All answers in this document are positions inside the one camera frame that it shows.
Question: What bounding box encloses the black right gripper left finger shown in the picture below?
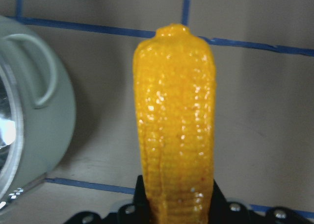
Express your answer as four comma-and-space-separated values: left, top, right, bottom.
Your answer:
65, 175, 151, 224

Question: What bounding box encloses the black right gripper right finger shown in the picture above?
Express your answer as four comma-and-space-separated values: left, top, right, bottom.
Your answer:
209, 181, 312, 224

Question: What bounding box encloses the yellow corn cob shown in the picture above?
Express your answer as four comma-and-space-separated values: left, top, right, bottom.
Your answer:
133, 24, 216, 224

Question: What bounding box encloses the grey-green cooking pot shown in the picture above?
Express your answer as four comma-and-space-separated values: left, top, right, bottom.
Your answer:
0, 17, 76, 214

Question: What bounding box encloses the glass pot lid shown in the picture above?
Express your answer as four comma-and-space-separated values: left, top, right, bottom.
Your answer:
0, 64, 16, 172

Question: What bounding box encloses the brown paper table mat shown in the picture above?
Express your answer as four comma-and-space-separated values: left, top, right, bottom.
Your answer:
0, 0, 314, 224

